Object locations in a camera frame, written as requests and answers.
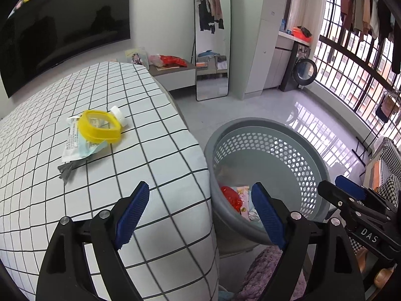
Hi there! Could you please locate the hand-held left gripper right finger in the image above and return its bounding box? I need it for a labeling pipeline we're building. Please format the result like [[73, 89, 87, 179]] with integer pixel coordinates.
[[251, 182, 365, 301]]

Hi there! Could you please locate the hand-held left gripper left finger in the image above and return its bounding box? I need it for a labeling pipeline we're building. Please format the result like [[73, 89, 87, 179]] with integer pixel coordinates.
[[37, 181, 150, 301]]

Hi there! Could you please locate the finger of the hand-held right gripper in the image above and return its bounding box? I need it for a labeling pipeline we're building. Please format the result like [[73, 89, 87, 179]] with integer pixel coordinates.
[[317, 180, 364, 218], [335, 175, 398, 217]]

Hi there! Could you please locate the pink wipes packet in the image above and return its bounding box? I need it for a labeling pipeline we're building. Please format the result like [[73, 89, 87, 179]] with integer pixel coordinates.
[[236, 186, 254, 220]]

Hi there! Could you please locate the grey perforated laundry basket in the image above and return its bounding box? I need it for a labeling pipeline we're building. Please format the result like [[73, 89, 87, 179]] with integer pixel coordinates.
[[204, 117, 332, 245]]

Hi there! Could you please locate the red plastic bag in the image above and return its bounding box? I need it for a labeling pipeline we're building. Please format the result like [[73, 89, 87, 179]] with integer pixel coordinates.
[[220, 186, 242, 210]]

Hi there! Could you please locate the person's right hand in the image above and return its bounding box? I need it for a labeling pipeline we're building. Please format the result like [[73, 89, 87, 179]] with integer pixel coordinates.
[[355, 246, 397, 289]]

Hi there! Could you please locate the houndstooth chair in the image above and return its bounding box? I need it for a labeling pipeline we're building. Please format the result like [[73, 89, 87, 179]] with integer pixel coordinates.
[[351, 136, 401, 258]]

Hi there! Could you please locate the purple fluffy rug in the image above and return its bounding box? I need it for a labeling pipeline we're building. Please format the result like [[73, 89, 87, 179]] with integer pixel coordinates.
[[235, 245, 308, 301]]

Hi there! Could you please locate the white checkered bed sheet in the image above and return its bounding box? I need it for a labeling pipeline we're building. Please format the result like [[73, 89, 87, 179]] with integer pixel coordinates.
[[0, 62, 220, 301]]

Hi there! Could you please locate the grey cloth strip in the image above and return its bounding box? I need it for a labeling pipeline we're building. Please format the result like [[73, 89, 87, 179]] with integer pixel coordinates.
[[57, 160, 80, 183]]

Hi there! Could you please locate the yellow tape roll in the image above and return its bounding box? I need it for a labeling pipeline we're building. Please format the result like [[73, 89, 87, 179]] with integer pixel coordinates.
[[78, 110, 123, 145]]

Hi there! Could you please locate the small hanging clothes rack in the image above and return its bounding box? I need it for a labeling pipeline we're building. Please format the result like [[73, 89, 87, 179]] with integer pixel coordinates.
[[374, 89, 401, 123]]

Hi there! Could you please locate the white printed flat packet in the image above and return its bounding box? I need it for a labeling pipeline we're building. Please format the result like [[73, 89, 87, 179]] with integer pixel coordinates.
[[61, 115, 109, 164]]

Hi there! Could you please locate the small white bottle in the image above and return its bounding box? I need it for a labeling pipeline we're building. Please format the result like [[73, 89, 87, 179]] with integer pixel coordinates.
[[110, 106, 128, 129]]

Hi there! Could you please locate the black window grille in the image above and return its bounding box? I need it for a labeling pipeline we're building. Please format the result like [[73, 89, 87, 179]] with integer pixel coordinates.
[[313, 0, 401, 126]]

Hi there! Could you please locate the dark front-load washing machine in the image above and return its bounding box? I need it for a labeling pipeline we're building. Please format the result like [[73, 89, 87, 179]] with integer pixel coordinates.
[[280, 42, 318, 92]]

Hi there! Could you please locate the low grey cabinet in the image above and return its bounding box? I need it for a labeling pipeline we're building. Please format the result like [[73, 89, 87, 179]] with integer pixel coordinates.
[[148, 59, 196, 92]]

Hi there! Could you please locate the black framed standing mirror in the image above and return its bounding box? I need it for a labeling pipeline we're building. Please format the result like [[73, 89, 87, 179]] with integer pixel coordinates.
[[192, 0, 231, 101]]

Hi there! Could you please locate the tall white cabinet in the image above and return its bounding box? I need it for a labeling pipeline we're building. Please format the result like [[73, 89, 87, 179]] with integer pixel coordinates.
[[241, 0, 293, 95]]

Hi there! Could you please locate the orange plastic basin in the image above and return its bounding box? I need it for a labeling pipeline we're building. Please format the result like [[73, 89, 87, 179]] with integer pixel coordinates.
[[291, 27, 313, 43]]

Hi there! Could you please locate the red bag with yellow print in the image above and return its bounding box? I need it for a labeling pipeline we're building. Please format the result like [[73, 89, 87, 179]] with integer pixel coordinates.
[[159, 55, 188, 68]]

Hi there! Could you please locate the row of hanging clothes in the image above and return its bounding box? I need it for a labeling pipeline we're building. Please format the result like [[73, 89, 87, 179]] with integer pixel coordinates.
[[340, 0, 401, 74]]

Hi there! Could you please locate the clear photo frame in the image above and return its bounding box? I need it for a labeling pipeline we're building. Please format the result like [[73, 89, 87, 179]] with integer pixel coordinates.
[[125, 47, 149, 69]]

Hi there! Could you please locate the black wall television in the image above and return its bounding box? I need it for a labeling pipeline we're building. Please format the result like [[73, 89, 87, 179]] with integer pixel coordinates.
[[0, 0, 131, 98]]

